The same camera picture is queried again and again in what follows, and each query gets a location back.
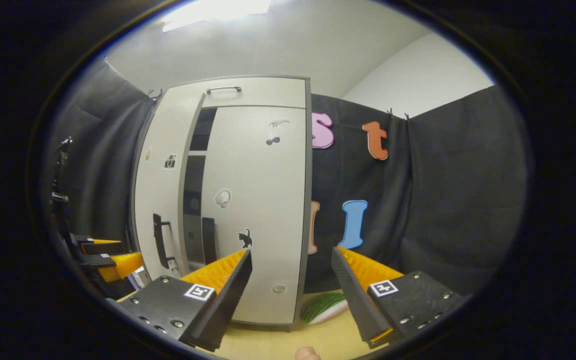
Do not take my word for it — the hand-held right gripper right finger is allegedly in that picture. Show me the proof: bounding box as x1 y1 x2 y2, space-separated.
331 245 464 349

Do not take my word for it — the dark metal stand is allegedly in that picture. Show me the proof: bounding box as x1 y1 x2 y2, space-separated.
50 136 76 241

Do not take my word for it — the green striped white object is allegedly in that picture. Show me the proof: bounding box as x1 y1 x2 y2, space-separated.
300 292 349 325

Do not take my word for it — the black backdrop cloth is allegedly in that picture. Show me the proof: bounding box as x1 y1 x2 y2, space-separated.
43 55 529 301

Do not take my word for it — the white door with camera sticker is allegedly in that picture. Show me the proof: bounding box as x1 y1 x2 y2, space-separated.
132 90 208 282

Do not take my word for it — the white cardboard box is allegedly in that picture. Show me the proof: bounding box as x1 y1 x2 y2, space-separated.
127 267 153 292

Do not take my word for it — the white and grey cabinet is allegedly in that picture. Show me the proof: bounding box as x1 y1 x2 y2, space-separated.
130 75 314 332

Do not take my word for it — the ceiling light panel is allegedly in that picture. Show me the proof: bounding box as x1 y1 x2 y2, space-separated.
160 0 271 33

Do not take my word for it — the white door with cat sticker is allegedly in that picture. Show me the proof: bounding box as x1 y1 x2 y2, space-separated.
200 105 309 326

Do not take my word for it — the black door handle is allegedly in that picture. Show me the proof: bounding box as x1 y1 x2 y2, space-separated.
152 213 177 270

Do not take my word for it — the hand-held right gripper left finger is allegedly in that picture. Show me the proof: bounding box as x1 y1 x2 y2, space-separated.
118 248 254 352

